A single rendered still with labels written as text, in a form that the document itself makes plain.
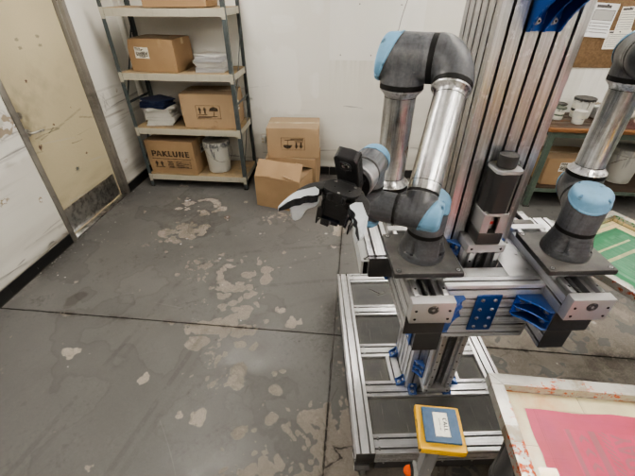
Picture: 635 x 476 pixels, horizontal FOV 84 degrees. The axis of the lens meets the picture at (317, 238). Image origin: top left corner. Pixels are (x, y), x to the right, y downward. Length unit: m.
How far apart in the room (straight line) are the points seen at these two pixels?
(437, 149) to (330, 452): 1.70
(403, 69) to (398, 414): 1.63
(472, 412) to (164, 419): 1.68
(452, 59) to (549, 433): 1.05
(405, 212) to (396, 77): 0.35
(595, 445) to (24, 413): 2.70
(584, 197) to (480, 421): 1.27
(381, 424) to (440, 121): 1.53
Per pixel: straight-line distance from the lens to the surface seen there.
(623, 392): 1.49
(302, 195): 0.64
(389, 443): 1.97
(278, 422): 2.24
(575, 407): 1.42
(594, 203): 1.33
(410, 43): 0.99
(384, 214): 0.84
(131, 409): 2.51
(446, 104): 0.92
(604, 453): 1.37
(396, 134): 1.04
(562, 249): 1.41
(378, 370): 2.18
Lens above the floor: 1.99
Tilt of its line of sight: 35 degrees down
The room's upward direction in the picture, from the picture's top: straight up
